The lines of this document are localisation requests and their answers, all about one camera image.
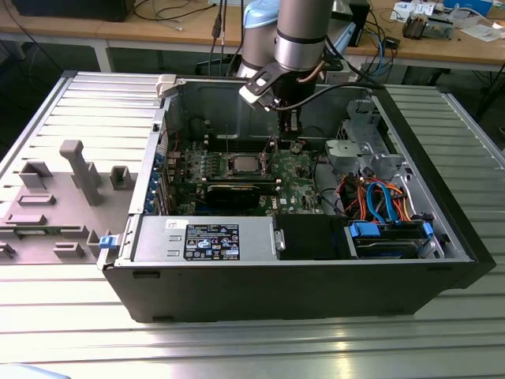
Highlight blue wire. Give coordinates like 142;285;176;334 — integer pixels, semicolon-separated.
365;183;400;225

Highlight CPU socket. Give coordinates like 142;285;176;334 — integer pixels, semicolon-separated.
221;152;274;179

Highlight black plastic shroud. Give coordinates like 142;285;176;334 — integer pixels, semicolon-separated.
274;215;350;261

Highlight grey power supply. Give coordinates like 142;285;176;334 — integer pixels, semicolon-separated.
132;216;277;264

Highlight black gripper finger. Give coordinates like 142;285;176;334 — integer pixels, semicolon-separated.
277;110;304;141

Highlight beige case latch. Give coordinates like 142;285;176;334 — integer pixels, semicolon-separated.
155;73;178;98

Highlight grey parts rack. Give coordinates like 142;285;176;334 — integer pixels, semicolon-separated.
0;140;138;266

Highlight black computer box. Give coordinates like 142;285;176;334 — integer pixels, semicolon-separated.
11;0;129;23

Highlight black PC case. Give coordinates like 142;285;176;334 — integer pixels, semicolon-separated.
96;70;496;325

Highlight hard disk in blue carrier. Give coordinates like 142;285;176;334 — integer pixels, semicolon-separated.
346;220;435;261

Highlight red wire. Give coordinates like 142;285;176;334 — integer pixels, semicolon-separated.
337;175;358;206

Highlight wooden desk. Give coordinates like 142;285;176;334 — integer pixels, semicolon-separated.
0;0;245;74
342;0;505;74

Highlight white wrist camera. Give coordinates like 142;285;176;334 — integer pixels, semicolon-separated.
238;62;277;114

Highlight orange wire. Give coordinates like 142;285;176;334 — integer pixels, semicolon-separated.
342;176;415;224

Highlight copper heatsink cooler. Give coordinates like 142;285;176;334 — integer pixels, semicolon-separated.
402;10;428;40

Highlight blue hanging cable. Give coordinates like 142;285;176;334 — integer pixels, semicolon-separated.
376;33;392;78

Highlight green motherboard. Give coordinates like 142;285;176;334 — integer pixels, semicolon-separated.
164;136;331;217

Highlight black case fan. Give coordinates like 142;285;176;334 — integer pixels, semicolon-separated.
188;115;216;140

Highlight silver CPU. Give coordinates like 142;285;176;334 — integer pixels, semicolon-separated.
232;156;257;173

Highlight white papers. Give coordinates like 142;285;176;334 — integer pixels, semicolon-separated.
394;2;435;21

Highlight long black cable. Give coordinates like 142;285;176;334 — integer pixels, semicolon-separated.
311;148;348;216

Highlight black tower on desk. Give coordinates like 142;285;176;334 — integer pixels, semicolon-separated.
349;0;372;48

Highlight copper coloured wrist hose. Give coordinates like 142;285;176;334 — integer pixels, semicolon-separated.
296;58;329;84

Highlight black graphics card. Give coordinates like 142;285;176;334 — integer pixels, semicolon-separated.
204;182;261;210

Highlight black camera cable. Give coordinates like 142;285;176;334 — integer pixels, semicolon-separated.
271;81;387;110

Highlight thin black looped cable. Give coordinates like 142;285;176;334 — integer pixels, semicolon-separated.
302;125;331;140

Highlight blue cardboard box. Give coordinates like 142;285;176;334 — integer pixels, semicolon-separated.
441;0;494;12

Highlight grey metal drive cage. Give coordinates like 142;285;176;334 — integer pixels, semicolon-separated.
324;98;411;186

